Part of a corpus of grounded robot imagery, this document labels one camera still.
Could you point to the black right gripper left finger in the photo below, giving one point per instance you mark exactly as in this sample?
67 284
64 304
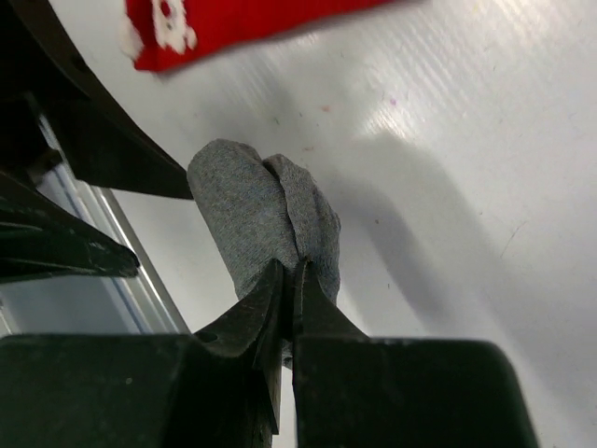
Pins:
218 387

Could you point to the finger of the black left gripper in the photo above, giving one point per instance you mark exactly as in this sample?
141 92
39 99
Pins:
41 240
42 71

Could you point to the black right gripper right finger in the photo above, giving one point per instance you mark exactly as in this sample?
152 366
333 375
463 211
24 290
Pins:
352 390

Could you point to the red Santa sock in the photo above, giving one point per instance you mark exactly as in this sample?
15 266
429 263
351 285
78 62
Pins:
165 35

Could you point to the grey sock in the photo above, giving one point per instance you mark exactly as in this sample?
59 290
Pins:
260 209

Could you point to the aluminium frame rail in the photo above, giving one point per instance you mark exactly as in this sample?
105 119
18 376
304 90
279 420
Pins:
128 294

